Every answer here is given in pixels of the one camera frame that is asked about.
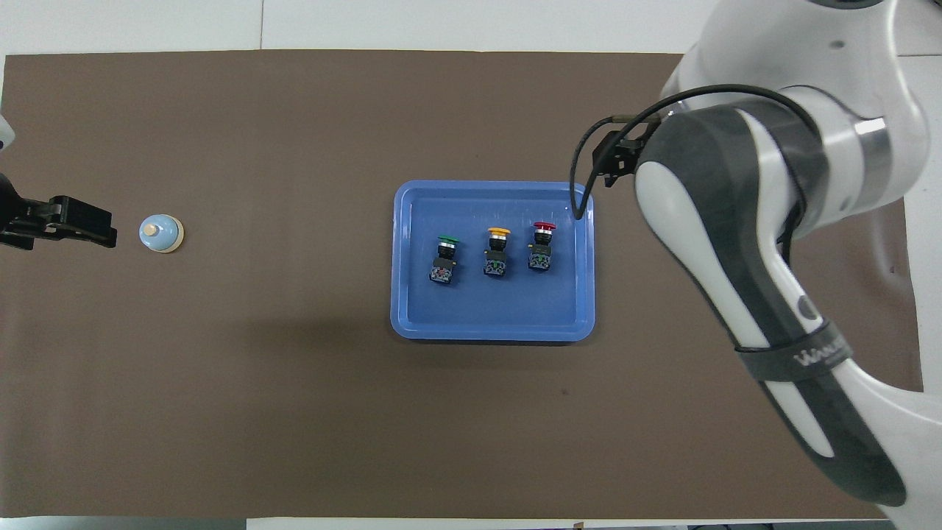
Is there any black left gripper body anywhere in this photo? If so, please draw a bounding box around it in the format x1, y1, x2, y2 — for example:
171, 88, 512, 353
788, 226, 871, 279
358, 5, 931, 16
0, 173, 112, 233

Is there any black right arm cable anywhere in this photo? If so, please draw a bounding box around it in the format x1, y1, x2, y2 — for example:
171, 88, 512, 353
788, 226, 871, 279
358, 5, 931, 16
569, 83, 810, 222

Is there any yellow push button switch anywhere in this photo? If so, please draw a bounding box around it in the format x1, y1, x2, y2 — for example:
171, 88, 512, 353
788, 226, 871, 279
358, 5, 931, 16
482, 227, 512, 279

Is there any green push button switch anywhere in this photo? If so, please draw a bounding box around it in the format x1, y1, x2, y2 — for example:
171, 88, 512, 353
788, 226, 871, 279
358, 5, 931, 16
429, 235, 461, 286

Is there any light blue call bell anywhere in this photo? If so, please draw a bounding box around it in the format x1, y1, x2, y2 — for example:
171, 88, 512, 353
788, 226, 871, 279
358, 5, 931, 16
138, 213, 185, 254

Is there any red push button switch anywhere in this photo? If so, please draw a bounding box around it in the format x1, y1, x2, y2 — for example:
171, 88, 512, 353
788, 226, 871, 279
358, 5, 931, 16
527, 221, 558, 273

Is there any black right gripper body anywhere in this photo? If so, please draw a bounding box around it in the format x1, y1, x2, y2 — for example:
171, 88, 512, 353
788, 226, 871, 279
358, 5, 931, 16
592, 120, 661, 179

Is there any brown paper table mat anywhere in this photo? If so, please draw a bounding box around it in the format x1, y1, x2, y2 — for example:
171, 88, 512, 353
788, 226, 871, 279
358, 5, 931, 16
0, 49, 924, 520

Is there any blue plastic tray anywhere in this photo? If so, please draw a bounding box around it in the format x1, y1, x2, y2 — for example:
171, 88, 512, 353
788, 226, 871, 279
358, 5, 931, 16
390, 180, 595, 343

